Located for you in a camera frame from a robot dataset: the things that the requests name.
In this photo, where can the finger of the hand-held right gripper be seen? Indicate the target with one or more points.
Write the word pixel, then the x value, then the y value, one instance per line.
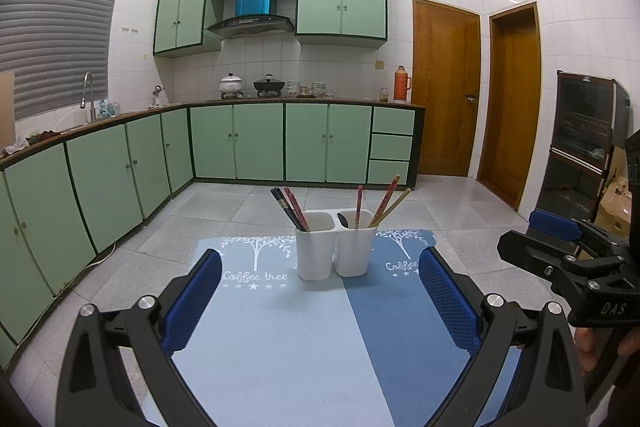
pixel 530 254
pixel 555 223

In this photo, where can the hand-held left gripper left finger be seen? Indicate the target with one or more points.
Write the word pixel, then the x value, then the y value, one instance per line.
pixel 192 307

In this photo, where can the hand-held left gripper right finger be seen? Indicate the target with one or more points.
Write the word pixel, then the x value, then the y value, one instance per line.
pixel 447 302

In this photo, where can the white plastic utensil container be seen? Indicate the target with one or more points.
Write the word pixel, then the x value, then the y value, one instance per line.
pixel 314 252
pixel 355 252

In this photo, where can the plain wooden chopstick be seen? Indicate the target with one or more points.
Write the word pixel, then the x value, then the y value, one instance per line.
pixel 395 204

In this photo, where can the red patterned chopstick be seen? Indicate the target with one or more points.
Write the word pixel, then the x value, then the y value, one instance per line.
pixel 387 199
pixel 359 207

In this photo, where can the black chopstick with gold band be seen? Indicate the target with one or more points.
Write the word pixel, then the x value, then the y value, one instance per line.
pixel 285 209

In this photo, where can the person's right hand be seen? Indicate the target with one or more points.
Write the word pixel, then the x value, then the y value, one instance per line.
pixel 610 347

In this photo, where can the dark blue printed mat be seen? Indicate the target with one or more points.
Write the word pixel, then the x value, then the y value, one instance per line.
pixel 400 332

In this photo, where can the cardboard box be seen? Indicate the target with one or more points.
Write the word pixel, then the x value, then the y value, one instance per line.
pixel 617 202

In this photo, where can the black glass-door cabinet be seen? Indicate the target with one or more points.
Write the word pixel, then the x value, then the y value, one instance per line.
pixel 580 142

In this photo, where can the light blue printed mat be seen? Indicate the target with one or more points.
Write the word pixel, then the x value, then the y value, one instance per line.
pixel 270 347

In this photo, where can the plain wooden door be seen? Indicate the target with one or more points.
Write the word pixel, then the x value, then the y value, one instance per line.
pixel 512 107

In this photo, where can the green kitchen base cabinets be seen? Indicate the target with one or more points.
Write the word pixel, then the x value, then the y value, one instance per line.
pixel 215 142

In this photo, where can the red thermos flask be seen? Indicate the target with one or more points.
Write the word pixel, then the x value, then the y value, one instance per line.
pixel 401 84

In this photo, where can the glass jar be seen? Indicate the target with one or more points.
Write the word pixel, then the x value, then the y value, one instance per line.
pixel 384 95

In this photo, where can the white cooking pot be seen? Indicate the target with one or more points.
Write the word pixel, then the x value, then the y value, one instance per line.
pixel 231 86

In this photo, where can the metal sink faucet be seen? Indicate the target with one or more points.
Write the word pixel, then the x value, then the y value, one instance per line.
pixel 89 97

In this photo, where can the black wok with lid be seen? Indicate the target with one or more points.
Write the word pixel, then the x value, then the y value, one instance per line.
pixel 269 85

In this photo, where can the stack of bowls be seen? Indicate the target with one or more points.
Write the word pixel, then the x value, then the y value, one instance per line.
pixel 293 88

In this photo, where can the range hood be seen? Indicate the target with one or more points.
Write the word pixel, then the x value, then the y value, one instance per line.
pixel 250 27

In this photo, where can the grey window blinds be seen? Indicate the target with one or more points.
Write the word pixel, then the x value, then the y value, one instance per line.
pixel 55 32

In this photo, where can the small wall tap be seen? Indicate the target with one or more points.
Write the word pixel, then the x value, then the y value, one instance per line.
pixel 158 93

